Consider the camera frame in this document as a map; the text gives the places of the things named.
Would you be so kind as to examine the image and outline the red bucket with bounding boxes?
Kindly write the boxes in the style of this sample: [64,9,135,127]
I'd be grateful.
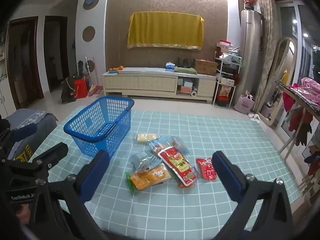
[73,78,88,99]

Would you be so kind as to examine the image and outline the red white package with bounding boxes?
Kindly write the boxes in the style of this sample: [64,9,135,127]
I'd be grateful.
[216,40,233,53]

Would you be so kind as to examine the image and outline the teal checkered mat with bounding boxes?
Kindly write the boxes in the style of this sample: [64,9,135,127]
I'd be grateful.
[27,102,300,240]

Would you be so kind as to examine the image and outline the white shelf rack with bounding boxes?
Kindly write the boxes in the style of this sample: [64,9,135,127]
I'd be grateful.
[212,51,242,107]

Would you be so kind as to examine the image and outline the orange blue snack packet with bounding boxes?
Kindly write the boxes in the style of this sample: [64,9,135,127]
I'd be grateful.
[171,136,190,154]

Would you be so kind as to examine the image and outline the large red snack packet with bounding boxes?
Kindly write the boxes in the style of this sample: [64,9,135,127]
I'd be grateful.
[158,147,197,187]

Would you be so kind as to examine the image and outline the glass sliding door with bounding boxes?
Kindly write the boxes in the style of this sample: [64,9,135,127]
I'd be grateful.
[275,0,320,140]

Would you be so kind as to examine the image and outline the red hanging clothes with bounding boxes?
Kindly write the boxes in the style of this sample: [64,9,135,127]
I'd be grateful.
[282,92,313,146]

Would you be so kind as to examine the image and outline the purple chip packet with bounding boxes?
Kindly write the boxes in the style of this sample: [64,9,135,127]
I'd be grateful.
[147,136,173,155]

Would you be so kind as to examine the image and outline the small red snack packet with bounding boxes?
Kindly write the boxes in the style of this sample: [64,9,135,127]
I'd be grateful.
[196,157,217,180]

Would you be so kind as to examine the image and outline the black bag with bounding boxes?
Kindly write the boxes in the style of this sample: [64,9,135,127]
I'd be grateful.
[61,76,77,103]

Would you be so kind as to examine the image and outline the cream low cabinet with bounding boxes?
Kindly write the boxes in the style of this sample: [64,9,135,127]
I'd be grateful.
[102,67,217,103]

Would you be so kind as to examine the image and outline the purple wafer bar packet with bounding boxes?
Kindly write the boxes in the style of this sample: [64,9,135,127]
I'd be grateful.
[129,151,163,172]

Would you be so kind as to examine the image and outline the white mop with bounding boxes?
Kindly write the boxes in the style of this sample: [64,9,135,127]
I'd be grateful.
[84,56,92,80]

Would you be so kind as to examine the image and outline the yellow cracker packet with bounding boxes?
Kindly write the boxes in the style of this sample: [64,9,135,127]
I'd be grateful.
[136,133,159,144]

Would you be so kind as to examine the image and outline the yellow cloth cover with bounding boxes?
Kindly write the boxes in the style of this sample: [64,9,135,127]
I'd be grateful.
[127,12,205,50]

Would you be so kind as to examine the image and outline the patterned leaning mattress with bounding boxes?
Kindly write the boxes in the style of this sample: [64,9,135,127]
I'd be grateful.
[252,0,279,113]

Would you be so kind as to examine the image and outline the silver standing air conditioner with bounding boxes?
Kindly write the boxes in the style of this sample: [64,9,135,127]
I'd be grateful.
[235,9,263,100]

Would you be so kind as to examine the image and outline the dark wooden door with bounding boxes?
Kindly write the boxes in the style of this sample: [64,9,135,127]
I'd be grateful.
[6,16,44,109]
[44,16,69,93]

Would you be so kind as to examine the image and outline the blue plastic basket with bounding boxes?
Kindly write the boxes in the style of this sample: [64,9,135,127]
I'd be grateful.
[63,96,135,159]

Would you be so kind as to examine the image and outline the round blue wall plate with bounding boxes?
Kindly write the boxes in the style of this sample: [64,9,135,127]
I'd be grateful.
[83,0,100,11]

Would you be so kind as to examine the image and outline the cardboard box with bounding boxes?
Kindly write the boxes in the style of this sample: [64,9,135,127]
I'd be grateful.
[194,59,218,76]

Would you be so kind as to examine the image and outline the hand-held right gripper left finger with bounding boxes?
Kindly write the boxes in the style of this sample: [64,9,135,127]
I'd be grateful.
[30,150,110,240]

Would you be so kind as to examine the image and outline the round brown wall disc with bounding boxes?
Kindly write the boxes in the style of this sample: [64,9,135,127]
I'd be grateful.
[82,26,96,42]

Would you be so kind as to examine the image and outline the white cabinet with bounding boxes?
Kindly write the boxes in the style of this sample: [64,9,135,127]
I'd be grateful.
[0,30,15,120]

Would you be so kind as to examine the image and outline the green folded cloth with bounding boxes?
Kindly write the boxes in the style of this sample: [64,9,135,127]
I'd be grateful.
[174,66,197,75]

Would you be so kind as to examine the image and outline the red flower vase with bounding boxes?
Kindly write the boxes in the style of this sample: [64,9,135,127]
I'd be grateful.
[241,0,258,10]

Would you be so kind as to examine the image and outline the pink garment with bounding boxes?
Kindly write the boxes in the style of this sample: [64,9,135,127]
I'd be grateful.
[287,77,320,100]

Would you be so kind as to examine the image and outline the grey cloth-covered seat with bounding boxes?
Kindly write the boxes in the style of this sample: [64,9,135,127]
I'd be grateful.
[5,109,58,160]

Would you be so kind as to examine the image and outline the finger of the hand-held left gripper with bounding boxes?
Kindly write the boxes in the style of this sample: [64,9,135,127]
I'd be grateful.
[10,123,38,142]
[32,142,69,167]

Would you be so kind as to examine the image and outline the pink bag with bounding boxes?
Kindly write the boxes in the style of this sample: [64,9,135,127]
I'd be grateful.
[234,92,255,114]

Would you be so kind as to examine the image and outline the wooden framed mirror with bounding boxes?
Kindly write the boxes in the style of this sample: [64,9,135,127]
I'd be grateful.
[259,37,298,127]

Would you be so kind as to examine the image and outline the broom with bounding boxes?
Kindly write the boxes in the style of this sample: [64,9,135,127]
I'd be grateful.
[89,56,102,96]

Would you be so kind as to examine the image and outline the orange packet with green edge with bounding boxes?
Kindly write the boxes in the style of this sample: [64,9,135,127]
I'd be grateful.
[125,164,172,193]

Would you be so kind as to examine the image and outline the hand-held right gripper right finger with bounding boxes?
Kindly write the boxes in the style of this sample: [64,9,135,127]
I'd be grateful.
[212,151,294,240]

